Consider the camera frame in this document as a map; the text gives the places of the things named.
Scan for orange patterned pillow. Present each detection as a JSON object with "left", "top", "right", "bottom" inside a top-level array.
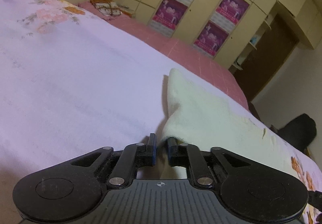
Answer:
[{"left": 90, "top": 0, "right": 133, "bottom": 18}]

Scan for cream wardrobe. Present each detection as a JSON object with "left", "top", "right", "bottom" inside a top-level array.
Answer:
[{"left": 123, "top": 0, "right": 321, "bottom": 68}]

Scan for lower left magenta poster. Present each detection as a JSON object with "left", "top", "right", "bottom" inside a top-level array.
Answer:
[{"left": 148, "top": 0, "right": 188, "bottom": 38}]

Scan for lower right magenta poster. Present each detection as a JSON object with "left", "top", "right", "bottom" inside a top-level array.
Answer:
[{"left": 193, "top": 21, "right": 229, "bottom": 57}]

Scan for cream white small garment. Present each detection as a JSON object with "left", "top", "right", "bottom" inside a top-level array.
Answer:
[{"left": 160, "top": 68, "right": 285, "bottom": 181}]

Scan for cream corner shelf unit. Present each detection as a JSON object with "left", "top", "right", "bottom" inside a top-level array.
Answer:
[{"left": 229, "top": 13, "right": 276, "bottom": 74}]

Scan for pink checked bed cover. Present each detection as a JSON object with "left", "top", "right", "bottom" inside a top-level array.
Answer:
[{"left": 78, "top": 1, "right": 248, "bottom": 109}]

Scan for dark brown wooden door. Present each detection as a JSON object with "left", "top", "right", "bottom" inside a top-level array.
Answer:
[{"left": 234, "top": 14, "right": 299, "bottom": 102}]

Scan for upper right magenta poster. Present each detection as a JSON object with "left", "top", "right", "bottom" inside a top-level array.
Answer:
[{"left": 210, "top": 0, "right": 249, "bottom": 34}]

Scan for black chair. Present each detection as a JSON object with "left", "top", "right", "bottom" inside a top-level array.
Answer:
[{"left": 270, "top": 113, "right": 317, "bottom": 152}]

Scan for lilac floral bed sheet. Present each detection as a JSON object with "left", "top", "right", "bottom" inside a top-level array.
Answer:
[{"left": 1, "top": 0, "right": 321, "bottom": 223}]

